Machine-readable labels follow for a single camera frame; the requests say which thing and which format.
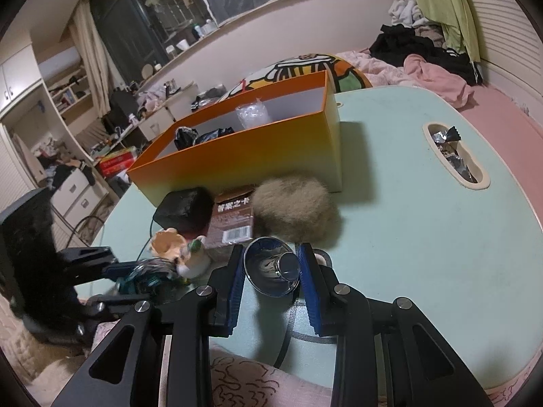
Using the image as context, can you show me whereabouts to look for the green toy car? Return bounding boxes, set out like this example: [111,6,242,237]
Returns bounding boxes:
[116,257,180,295]

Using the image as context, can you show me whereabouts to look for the duck figurine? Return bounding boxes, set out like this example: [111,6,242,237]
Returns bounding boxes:
[150,228,211,279]

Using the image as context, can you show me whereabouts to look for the black power adapter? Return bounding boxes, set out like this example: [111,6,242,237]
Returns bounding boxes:
[153,187,214,234]

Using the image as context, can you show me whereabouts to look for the brown card pack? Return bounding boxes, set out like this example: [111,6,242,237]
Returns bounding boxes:
[205,186,255,249]

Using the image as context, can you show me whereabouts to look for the small metal cup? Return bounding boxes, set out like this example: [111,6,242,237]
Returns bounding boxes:
[243,237,301,298]

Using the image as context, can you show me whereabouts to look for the black fuzzy slipper toy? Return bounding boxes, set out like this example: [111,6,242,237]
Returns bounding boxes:
[173,127,235,151]

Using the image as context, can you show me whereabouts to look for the beige fluffy pompom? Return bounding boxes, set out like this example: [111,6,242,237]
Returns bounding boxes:
[252,175,340,244]

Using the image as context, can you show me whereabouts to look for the clear plastic bag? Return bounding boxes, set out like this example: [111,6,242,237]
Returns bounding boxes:
[236,99,273,130]

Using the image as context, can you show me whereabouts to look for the red and yellow box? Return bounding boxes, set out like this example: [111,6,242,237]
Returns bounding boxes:
[97,146,137,177]

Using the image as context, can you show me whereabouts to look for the pink patterned trouser leg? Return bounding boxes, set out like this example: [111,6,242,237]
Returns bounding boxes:
[210,342,331,406]

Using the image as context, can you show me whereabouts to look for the foil wrappers in slot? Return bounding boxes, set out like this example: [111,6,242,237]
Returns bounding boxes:
[432,126,477,184]

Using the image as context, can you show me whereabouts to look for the orange cardboard box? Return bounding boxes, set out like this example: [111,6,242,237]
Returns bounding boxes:
[128,72,342,205]

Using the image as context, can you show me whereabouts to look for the pink garment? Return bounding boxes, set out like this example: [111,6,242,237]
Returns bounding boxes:
[403,53,474,109]

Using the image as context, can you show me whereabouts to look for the cartoon printed pillow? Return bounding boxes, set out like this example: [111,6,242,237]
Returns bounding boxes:
[220,53,373,101]

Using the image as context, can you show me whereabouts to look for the pink blanket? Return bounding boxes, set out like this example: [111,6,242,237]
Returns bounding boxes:
[337,51,419,87]

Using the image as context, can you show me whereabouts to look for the black clothes pile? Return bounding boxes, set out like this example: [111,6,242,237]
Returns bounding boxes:
[369,25,483,85]

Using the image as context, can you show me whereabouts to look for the green hanging cloth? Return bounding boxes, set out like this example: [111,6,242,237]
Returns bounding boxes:
[417,0,481,62]

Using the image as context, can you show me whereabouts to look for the black cable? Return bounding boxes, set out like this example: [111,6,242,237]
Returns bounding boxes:
[62,214,158,264]

